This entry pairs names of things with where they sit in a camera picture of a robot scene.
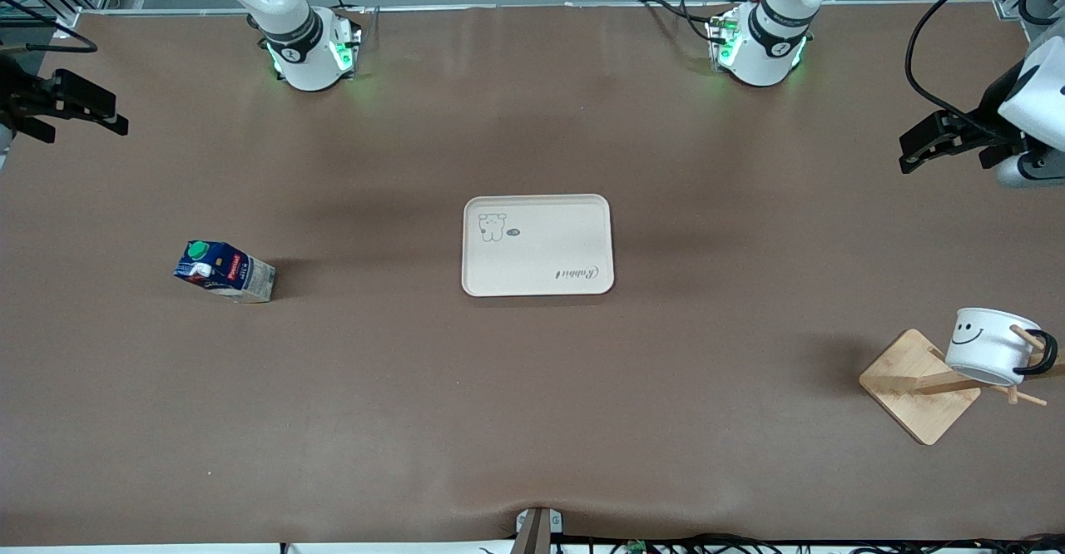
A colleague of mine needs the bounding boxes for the blue milk carton green cap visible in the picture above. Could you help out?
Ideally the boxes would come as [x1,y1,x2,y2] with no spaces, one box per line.
[173,240,276,304]

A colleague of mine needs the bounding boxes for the cream tray with rabbit print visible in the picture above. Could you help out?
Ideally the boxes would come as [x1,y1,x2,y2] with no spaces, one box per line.
[462,195,616,298]

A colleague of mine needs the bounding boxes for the wooden mug stand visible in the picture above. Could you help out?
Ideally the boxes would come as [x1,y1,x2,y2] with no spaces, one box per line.
[859,325,1051,447]

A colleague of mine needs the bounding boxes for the brown table cover sheet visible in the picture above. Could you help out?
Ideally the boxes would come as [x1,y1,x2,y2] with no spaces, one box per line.
[0,5,1065,547]

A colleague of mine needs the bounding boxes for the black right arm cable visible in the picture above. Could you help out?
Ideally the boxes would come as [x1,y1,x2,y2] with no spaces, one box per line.
[0,17,98,54]

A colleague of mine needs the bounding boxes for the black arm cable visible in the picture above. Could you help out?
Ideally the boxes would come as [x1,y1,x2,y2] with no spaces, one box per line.
[0,17,98,54]
[905,0,1065,143]

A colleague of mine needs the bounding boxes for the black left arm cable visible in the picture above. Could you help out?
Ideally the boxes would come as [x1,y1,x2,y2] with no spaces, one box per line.
[905,0,1065,143]

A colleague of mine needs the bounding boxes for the metal table clamp bracket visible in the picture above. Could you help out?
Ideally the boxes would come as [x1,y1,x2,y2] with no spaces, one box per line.
[512,507,564,554]

